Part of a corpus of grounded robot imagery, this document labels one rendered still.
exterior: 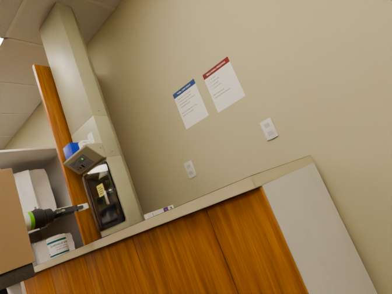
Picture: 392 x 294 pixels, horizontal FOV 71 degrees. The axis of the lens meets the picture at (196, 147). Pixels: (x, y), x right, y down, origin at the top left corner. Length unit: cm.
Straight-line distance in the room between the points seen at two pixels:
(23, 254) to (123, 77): 170
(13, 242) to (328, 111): 139
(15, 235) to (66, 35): 158
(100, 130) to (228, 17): 108
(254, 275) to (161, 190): 129
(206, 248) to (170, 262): 20
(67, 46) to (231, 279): 185
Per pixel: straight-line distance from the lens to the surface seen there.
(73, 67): 217
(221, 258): 104
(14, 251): 101
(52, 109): 231
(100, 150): 184
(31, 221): 156
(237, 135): 169
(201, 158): 185
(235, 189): 89
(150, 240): 125
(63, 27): 233
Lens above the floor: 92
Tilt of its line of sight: 11 degrees up
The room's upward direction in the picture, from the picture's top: 22 degrees counter-clockwise
